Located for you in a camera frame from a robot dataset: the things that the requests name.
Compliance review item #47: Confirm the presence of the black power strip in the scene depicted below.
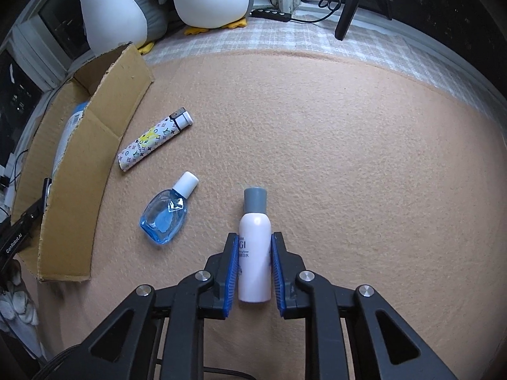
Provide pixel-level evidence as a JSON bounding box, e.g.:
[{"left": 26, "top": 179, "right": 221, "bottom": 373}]
[{"left": 249, "top": 8, "right": 294, "bottom": 21}]

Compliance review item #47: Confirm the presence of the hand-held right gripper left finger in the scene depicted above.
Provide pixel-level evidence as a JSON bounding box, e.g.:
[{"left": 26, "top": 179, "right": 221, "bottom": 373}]
[{"left": 77, "top": 233, "right": 240, "bottom": 380}]

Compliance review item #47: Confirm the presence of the black tripod leg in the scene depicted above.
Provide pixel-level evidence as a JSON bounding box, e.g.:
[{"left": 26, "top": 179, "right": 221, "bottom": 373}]
[{"left": 335, "top": 0, "right": 397, "bottom": 41}]

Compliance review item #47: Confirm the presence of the white tube with blue cap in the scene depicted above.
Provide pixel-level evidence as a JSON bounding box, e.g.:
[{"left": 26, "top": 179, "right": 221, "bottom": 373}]
[{"left": 53, "top": 101, "right": 90, "bottom": 179}]

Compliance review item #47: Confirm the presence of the plaid cloth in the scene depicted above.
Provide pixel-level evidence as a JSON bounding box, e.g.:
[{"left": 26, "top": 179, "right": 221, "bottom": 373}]
[{"left": 143, "top": 2, "right": 507, "bottom": 127}]

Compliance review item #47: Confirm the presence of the brown cardboard box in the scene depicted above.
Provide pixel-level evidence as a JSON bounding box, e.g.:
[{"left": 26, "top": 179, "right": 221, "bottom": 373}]
[{"left": 10, "top": 41, "right": 155, "bottom": 282}]

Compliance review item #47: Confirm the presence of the large penguin plush toy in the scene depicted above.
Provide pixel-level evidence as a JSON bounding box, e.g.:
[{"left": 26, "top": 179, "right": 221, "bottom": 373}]
[{"left": 67, "top": 0, "right": 175, "bottom": 55}]

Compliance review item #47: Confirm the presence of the pink felt mat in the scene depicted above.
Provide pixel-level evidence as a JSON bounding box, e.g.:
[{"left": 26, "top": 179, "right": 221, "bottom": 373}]
[{"left": 24, "top": 45, "right": 507, "bottom": 380}]

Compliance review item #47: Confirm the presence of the patterned white lighter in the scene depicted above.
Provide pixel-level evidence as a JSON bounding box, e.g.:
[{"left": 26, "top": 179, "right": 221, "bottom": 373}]
[{"left": 118, "top": 107, "right": 194, "bottom": 173}]

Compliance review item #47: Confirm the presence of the white bottle with grey cap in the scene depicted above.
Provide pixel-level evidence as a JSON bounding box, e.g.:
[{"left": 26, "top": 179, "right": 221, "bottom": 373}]
[{"left": 238, "top": 187, "right": 273, "bottom": 303}]

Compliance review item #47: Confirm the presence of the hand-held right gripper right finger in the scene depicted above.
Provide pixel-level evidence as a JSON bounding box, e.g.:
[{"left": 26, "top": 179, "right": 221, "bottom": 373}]
[{"left": 270, "top": 231, "right": 456, "bottom": 380}]

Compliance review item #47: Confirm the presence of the blue glass bottle white cap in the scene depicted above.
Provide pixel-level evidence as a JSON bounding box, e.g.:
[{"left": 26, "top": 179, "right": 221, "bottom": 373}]
[{"left": 139, "top": 171, "right": 199, "bottom": 246}]

